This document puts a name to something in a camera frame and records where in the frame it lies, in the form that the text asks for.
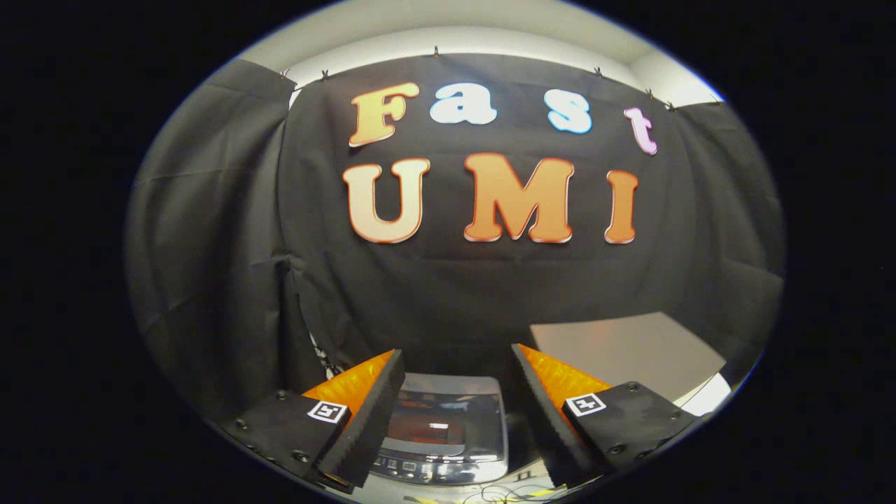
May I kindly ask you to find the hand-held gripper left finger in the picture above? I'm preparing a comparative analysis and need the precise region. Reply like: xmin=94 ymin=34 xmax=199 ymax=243
xmin=219 ymin=349 xmax=407 ymax=489

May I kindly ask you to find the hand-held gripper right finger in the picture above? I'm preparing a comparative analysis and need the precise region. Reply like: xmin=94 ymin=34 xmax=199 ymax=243
xmin=510 ymin=343 xmax=701 ymax=489

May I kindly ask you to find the dark glass washing machine lid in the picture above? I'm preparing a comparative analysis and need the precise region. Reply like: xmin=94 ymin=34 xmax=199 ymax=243
xmin=384 ymin=375 xmax=507 ymax=452

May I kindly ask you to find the grey washing machine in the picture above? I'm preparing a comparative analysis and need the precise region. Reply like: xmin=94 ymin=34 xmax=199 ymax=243
xmin=367 ymin=373 xmax=510 ymax=488

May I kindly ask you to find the row of black clips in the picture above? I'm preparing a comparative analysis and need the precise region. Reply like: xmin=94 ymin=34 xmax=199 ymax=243
xmin=280 ymin=45 xmax=722 ymax=113

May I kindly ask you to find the thin black cable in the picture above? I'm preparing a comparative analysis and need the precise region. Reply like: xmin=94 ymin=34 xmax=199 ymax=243
xmin=462 ymin=482 xmax=555 ymax=504

